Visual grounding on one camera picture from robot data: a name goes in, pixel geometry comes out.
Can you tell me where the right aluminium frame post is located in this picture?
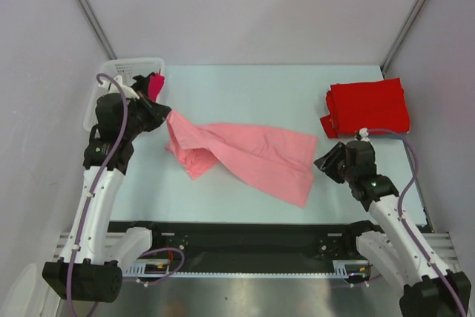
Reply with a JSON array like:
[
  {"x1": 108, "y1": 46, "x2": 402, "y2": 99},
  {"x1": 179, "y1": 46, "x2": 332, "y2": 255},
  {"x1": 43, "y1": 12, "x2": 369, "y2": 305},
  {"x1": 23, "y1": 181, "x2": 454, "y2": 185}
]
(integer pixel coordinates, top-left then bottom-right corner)
[{"x1": 379, "y1": 0, "x2": 429, "y2": 78}]

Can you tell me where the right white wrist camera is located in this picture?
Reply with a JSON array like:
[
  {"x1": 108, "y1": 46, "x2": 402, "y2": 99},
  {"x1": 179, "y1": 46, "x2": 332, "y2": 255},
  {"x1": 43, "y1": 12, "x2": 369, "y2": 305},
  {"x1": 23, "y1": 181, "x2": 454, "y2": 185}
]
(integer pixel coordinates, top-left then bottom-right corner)
[{"x1": 355, "y1": 128, "x2": 370, "y2": 142}]

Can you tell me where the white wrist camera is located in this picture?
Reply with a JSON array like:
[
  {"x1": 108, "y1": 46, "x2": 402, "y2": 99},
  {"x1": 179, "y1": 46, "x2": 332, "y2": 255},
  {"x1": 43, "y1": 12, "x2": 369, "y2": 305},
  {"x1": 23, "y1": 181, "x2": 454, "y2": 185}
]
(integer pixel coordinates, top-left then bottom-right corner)
[
  {"x1": 99, "y1": 75, "x2": 140, "y2": 99},
  {"x1": 355, "y1": 128, "x2": 370, "y2": 142}
]

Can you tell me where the aluminium frame post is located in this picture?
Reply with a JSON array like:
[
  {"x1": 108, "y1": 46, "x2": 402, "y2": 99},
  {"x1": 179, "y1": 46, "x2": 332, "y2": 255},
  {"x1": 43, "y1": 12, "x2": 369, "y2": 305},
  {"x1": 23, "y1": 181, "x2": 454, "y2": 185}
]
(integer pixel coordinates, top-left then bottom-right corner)
[
  {"x1": 75, "y1": 0, "x2": 117, "y2": 60},
  {"x1": 379, "y1": 0, "x2": 429, "y2": 78}
]

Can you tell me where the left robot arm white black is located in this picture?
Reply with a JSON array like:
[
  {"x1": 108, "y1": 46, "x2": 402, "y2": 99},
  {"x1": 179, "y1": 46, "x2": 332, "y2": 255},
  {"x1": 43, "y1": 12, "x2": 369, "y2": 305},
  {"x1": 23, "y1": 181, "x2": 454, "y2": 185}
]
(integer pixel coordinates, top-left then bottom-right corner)
[{"x1": 42, "y1": 94, "x2": 171, "y2": 303}]

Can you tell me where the left aluminium frame post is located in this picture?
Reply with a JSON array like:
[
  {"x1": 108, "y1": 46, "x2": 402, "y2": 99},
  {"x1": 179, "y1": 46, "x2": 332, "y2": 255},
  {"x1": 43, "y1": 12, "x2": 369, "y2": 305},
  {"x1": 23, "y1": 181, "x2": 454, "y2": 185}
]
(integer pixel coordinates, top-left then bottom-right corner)
[{"x1": 75, "y1": 0, "x2": 117, "y2": 60}]

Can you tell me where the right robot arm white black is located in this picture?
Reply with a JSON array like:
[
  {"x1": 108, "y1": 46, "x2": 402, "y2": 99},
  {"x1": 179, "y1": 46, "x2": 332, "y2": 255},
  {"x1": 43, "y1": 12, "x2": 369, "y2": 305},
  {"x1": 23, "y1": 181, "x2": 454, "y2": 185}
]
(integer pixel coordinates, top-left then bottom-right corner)
[{"x1": 314, "y1": 140, "x2": 471, "y2": 316}]

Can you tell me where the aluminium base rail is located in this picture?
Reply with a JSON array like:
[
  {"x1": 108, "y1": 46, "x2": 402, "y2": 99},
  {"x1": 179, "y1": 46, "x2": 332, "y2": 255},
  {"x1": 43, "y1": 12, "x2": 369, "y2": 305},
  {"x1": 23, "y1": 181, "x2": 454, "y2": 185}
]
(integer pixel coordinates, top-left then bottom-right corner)
[{"x1": 53, "y1": 232, "x2": 456, "y2": 259}]

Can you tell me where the white slotted cable duct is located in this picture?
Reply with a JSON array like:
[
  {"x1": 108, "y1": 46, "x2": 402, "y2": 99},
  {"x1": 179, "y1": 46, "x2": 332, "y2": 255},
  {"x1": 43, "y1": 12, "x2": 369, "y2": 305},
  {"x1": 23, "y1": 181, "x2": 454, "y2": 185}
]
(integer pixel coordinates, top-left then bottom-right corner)
[{"x1": 123, "y1": 259, "x2": 371, "y2": 281}]

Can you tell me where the magenta t shirt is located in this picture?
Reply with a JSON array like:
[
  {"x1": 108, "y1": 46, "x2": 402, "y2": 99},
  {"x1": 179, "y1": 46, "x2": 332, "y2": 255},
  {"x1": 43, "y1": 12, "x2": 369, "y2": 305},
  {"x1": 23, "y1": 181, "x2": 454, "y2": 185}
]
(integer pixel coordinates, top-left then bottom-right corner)
[{"x1": 148, "y1": 73, "x2": 166, "y2": 102}]

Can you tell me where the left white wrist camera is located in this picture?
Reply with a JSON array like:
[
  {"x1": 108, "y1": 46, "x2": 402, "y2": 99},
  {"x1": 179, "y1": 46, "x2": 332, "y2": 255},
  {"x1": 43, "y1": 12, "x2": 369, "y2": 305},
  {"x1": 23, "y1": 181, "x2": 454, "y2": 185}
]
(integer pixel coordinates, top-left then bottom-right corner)
[{"x1": 99, "y1": 75, "x2": 140, "y2": 99}]

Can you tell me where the black t shirt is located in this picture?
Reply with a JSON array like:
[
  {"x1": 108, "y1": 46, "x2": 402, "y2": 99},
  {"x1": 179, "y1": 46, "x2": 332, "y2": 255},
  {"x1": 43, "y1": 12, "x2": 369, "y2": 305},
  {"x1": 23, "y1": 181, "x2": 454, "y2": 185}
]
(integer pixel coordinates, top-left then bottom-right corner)
[{"x1": 132, "y1": 72, "x2": 154, "y2": 97}]

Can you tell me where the red folded t shirt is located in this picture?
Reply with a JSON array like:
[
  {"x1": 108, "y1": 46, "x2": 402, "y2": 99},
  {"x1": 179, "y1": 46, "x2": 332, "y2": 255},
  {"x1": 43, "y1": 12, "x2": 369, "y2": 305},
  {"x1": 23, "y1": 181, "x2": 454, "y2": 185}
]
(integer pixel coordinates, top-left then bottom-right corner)
[{"x1": 320, "y1": 78, "x2": 410, "y2": 139}]

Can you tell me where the white plastic basket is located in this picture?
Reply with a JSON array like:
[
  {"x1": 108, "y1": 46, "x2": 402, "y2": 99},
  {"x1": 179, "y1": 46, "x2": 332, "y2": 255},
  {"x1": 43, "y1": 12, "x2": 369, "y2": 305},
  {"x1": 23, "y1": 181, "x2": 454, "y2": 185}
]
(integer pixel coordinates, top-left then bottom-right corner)
[{"x1": 83, "y1": 57, "x2": 166, "y2": 132}]

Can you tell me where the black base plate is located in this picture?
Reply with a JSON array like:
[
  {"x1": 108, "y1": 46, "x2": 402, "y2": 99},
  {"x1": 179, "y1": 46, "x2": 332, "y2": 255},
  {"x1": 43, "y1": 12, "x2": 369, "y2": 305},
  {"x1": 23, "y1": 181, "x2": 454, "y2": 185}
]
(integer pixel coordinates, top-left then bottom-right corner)
[{"x1": 108, "y1": 221, "x2": 363, "y2": 272}]

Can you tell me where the pink t shirt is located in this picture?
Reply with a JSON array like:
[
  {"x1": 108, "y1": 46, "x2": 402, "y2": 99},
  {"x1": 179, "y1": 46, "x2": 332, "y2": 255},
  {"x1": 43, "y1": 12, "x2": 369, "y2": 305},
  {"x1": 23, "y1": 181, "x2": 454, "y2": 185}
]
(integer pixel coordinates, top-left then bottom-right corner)
[{"x1": 166, "y1": 111, "x2": 318, "y2": 208}]

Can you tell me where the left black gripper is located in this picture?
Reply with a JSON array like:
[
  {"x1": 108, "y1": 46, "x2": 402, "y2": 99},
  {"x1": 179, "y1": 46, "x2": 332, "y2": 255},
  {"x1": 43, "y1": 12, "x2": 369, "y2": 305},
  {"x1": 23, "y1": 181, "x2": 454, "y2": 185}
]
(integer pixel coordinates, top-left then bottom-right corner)
[{"x1": 122, "y1": 91, "x2": 171, "y2": 140}]

